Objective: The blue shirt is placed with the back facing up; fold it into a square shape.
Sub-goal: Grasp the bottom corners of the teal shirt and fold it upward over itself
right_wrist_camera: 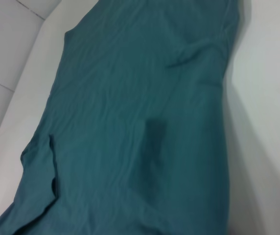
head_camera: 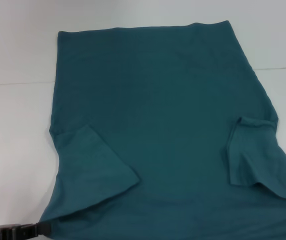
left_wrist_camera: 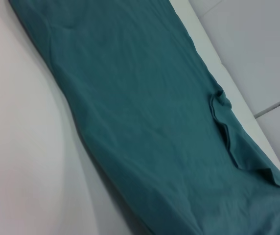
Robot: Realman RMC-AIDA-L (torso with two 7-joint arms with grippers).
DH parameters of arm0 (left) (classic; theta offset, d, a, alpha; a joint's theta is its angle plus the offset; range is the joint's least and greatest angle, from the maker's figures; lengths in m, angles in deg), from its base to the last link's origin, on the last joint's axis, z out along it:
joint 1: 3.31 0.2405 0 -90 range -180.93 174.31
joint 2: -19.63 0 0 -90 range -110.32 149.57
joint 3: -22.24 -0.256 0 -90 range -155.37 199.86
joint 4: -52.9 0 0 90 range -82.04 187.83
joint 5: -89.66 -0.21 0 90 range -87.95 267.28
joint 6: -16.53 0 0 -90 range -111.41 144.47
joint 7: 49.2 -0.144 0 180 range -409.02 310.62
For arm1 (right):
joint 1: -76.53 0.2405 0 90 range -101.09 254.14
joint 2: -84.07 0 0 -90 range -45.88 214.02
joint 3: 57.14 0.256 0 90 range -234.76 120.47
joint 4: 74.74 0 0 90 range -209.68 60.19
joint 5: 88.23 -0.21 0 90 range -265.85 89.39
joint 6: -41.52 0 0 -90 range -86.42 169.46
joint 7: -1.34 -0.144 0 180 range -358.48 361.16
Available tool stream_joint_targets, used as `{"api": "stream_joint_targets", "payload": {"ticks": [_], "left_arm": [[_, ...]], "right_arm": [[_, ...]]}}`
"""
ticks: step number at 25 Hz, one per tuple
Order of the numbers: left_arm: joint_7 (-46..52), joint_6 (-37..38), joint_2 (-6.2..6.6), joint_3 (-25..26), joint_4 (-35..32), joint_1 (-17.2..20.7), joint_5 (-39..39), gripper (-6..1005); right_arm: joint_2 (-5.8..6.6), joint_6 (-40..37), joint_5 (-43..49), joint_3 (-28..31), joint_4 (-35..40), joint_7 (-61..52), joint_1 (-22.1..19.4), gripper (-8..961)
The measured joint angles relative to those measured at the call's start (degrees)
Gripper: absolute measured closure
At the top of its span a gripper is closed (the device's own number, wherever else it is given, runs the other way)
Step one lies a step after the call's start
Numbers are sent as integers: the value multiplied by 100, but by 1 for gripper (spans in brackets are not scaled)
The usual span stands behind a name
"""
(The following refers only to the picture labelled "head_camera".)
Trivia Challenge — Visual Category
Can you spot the blue teal shirt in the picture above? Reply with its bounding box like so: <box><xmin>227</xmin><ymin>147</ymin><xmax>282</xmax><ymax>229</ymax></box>
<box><xmin>38</xmin><ymin>20</ymin><xmax>286</xmax><ymax>240</ymax></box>

